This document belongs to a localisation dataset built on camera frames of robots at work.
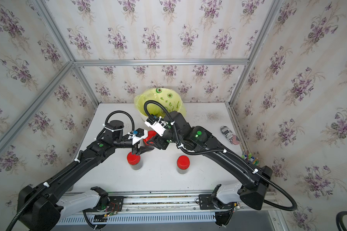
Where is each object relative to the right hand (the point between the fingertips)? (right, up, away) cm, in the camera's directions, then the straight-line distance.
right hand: (155, 135), depth 65 cm
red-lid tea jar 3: (+14, -17, +12) cm, 25 cm away
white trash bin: (-7, +7, +11) cm, 15 cm away
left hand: (-2, -4, +7) cm, 8 cm away
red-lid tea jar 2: (-2, +1, -2) cm, 3 cm away
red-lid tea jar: (-13, -16, +11) cm, 23 cm away
